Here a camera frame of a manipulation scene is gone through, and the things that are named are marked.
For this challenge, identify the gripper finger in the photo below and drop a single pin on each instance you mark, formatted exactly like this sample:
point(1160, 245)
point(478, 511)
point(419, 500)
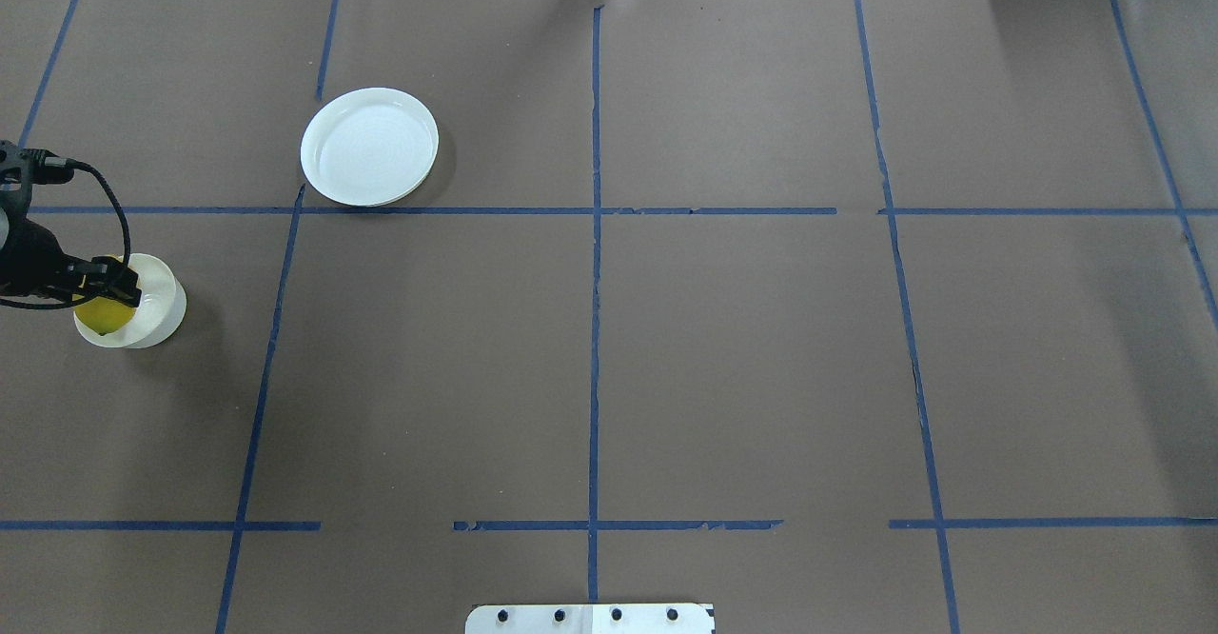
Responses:
point(109, 278)

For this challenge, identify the yellow lemon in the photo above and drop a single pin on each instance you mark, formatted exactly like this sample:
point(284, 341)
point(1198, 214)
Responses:
point(103, 316)

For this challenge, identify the white bowl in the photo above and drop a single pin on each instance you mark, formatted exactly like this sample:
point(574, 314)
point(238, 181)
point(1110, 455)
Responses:
point(162, 307)

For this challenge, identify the white plate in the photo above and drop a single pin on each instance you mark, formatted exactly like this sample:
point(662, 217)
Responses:
point(369, 147)

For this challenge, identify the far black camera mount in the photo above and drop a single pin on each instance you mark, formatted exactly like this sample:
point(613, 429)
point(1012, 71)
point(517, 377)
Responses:
point(22, 169)

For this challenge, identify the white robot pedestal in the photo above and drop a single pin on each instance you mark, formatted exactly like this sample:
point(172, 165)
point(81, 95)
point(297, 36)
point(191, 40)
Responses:
point(592, 618)

